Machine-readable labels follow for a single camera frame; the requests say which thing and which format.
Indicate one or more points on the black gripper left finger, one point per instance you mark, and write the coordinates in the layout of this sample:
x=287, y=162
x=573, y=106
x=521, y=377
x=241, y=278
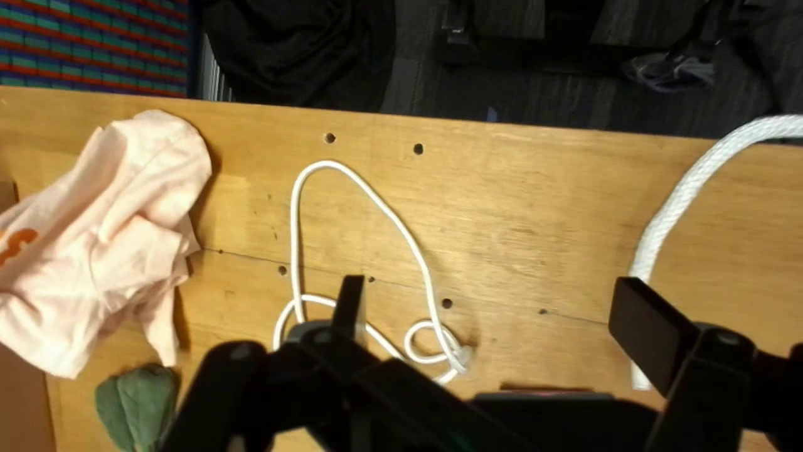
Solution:
x=322, y=379

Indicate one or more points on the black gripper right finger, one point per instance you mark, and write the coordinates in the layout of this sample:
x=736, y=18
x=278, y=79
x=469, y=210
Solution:
x=717, y=382

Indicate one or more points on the orange plush carrot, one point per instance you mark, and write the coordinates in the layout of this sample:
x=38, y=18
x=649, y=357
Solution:
x=139, y=404

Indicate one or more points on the peach cloth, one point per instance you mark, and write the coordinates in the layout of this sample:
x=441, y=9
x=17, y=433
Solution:
x=102, y=245

